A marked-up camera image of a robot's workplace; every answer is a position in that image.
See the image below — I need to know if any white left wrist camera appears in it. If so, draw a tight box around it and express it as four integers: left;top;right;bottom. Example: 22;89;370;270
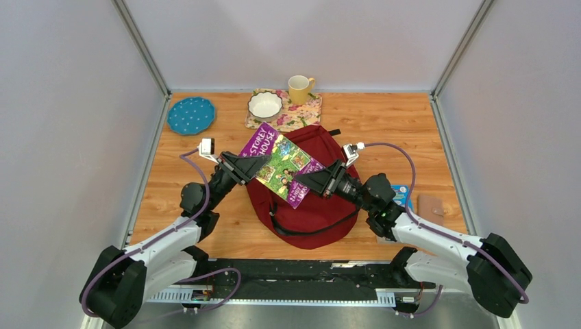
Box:
198;138;220;164

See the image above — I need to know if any floral serving tray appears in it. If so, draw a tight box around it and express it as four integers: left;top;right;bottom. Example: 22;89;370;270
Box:
245;88;323;132

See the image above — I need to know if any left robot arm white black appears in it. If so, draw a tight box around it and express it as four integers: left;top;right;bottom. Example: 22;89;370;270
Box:
79;151;271;328

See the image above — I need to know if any red backpack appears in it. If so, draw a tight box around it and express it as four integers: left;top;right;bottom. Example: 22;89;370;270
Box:
246;125;359;249

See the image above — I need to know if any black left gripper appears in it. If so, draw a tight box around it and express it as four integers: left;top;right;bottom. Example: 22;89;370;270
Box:
206;151;272;211

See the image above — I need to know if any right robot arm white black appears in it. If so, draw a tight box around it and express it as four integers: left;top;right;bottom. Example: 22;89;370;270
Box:
295;161;532;318

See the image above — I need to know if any brown leather wallet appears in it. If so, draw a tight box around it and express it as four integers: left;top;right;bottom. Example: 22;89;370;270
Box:
417;194;445;226

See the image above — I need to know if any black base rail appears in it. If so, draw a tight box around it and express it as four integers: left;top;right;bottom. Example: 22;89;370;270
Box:
153;258;436;308

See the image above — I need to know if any white scalloped bowl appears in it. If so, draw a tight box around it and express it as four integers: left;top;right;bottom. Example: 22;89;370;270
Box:
248;91;283;121

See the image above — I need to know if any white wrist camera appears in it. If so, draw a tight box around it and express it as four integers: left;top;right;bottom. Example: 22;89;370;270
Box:
342;142;366;168
198;138;220;164

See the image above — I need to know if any yellow mug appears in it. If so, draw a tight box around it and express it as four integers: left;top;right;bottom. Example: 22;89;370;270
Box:
288;75;316;105

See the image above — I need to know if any blue comic book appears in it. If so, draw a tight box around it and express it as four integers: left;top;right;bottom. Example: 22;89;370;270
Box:
375;184;414;246

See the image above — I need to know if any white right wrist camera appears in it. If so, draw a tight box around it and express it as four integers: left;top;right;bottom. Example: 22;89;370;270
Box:
342;142;366;168

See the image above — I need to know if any blue polka dot plate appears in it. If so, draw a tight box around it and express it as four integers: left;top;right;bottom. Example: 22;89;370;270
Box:
166;97;216;136

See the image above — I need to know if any purple treehouse book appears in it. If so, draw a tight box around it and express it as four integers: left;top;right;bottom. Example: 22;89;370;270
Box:
240;122;324;209

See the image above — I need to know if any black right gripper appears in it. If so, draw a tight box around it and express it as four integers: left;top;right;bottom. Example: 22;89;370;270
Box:
295;158;375;214

